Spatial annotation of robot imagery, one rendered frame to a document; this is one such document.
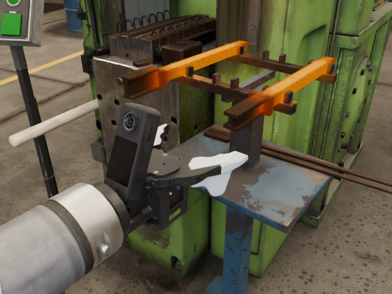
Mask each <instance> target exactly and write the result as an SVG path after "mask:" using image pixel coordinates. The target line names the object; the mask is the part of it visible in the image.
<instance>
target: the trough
mask: <svg viewBox="0 0 392 294"><path fill-rule="evenodd" d="M200 16H202V15H195V16H191V17H188V18H185V19H181V20H177V21H175V22H171V23H167V24H163V25H161V26H157V27H153V28H151V29H147V30H143V31H139V32H137V33H133V34H130V36H131V39H134V40H137V37H138V36H139V35H142V34H145V33H149V32H152V31H154V30H159V29H161V28H165V27H169V26H171V25H176V24H178V23H182V22H185V21H188V20H191V19H195V18H198V17H200Z"/></svg>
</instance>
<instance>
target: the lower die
mask: <svg viewBox="0 0 392 294"><path fill-rule="evenodd" d="M196 15H202V17H203V18H204V19H205V21H206V25H205V28H206V30H209V29H214V30H215V29H216V18H213V17H209V15H203V14H196ZM191 16H195V15H185V16H178V17H174V18H171V19H167V20H163V21H161V22H156V23H152V24H149V25H146V26H142V27H138V28H135V29H131V30H127V31H124V32H121V33H117V34H113V35H110V36H108V43H109V48H110V54H111V55H116V56H119V57H124V58H129V59H132V60H137V61H140V60H147V61H149V63H150V64H154V63H157V62H159V61H162V56H160V57H157V56H155V53H154V51H155V50H156V49H157V48H158V45H159V38H158V34H157V33H153V36H151V32H149V33H145V34H142V35H139V36H138V39H137V40H134V39H131V36H130V34H133V33H137V32H141V31H143V30H147V29H151V28H153V27H157V26H161V25H165V24H167V23H171V22H175V21H177V20H181V19H185V18H189V17H191ZM198 22H199V32H200V33H201V32H203V31H204V20H203V19H201V18H200V19H199V21H198ZM184 28H185V37H186V38H187V37H189V36H190V24H189V23H185V26H184ZM168 32H169V42H170V43H173V42H175V29H174V28H173V27H171V28H170V31H168ZM196 33H197V22H196V21H195V20H193V21H192V35H195V34H196ZM177 39H178V40H181V39H183V27H182V26H181V25H178V26H177ZM214 39H216V33H215V35H214V36H212V37H209V38H206V39H205V40H201V41H200V42H201V43H202V44H204V43H207V42H209V41H212V40H214ZM160 44H161V45H162V46H165V45H166V44H167V33H166V31H165V30H162V33H160ZM126 54H128V57H127V56H126Z"/></svg>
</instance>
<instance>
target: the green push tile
mask: <svg viewBox="0 0 392 294"><path fill-rule="evenodd" d="M21 30H22V15H18V14H2V21H1V35H3V36H21Z"/></svg>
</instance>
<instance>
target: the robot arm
mask: <svg viewBox="0 0 392 294"><path fill-rule="evenodd" d="M160 118H161V114H160V113H159V112H158V111H157V110H156V109H154V108H150V107H147V106H143V105H141V104H136V103H124V104H123V105H122V108H121V113H120V117H119V121H118V125H117V129H116V133H115V137H114V142H113V147H112V150H111V154H110V159H109V162H108V166H107V171H106V176H105V179H104V183H100V182H98V183H95V184H93V185H90V184H87V183H84V182H82V183H78V184H75V185H73V186H72V187H70V188H68V189H66V190H64V191H63V192H61V193H59V194H57V195H55V196H53V197H51V198H50V199H48V200H46V202H44V203H42V204H40V205H38V206H36V207H35V208H33V209H31V210H29V211H27V212H25V213H23V214H22V215H20V216H18V217H16V218H15V219H12V220H10V221H9V222H7V223H5V224H3V225H2V226H0V294H65V290H66V289H68V288H69V287H70V286H71V285H73V284H74V283H75V282H77V281H78V280H80V279H81V278H82V277H84V276H85V275H86V274H87V273H88V272H90V271H91V270H92V269H93V268H94V267H96V266H97V265H99V264H100V263H101V262H102V261H104V260H105V259H106V258H108V257H109V256H111V255H112V254H113V253H115V252H116V251H117V250H118V251H119V250H121V249H122V248H123V247H125V246H126V245H127V240H126V235H128V234H129V233H131V232H132V231H133V230H135V229H136V228H137V227H139V226H141V225H142V224H143V223H145V224H147V225H148V226H150V227H151V226H155V227H157V228H158V229H160V230H161V231H163V230H164V229H165V228H167V227H168V226H169V225H170V224H172V223H173V222H174V221H175V220H176V219H178V218H179V217H180V216H181V215H183V214H184V213H186V212H187V211H188V206H187V199H188V187H189V186H190V187H201V186H204V187H206V188H207V190H208V191H209V193H210V194H211V195H212V196H219V195H221V194H223V193H224V192H225V189H226V186H227V184H228V181H229V177H230V174H231V172H232V170H234V169H235V168H237V167H239V166H241V165H242V164H243V163H245V162H246V161H247V160H248V155H245V154H243V153H240V152H237V151H233V152H231V153H227V154H218V155H216V156H213V157H195V158H192V159H191V162H190V163H189V164H188V166H187V165H186V166H183V167H181V162H180V157H174V156H172V155H170V154H167V153H165V152H164V151H163V150H162V142H163V141H164V140H165V136H166V135H167V134H168V133H169V129H170V125H168V124H163V125H161V126H159V122H160ZM179 208H181V212H180V213H179V214H178V215H176V216H175V217H174V218H173V219H171V220H169V216H170V215H171V214H173V213H174V212H176V211H177V210H178V209H179ZM150 218H151V219H152V220H154V221H155V222H157V223H155V222H154V221H152V220H150Z"/></svg>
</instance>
